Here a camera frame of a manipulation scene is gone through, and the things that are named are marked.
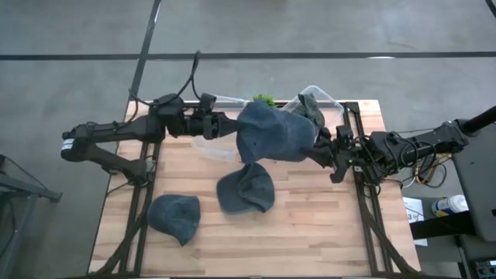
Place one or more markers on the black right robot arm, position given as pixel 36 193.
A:
pixel 426 141

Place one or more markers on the olive green cap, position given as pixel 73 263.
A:
pixel 310 108

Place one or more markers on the grey metal cabinet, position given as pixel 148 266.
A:
pixel 476 174

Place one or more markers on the white paper sheet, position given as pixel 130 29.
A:
pixel 412 207

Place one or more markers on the black aluminium table frame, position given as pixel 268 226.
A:
pixel 147 211
pixel 368 224

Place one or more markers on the white wipes canister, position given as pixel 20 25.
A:
pixel 451 205

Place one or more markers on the blue denim cap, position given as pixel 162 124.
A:
pixel 174 217
pixel 271 133
pixel 248 190

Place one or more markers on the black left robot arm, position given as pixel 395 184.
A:
pixel 116 131

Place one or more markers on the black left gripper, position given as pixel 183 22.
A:
pixel 205 126

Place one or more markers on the black round pole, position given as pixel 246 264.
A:
pixel 480 119

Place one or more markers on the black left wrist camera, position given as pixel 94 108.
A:
pixel 207 102

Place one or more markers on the small green potted plant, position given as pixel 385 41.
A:
pixel 264 99

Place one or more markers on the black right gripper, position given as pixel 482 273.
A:
pixel 343 151

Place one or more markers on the silver metal bracket plate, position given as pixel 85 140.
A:
pixel 358 168

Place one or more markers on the black cart shelf bar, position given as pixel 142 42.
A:
pixel 441 226

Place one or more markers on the clear plastic bin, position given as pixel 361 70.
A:
pixel 217 149
pixel 329 106

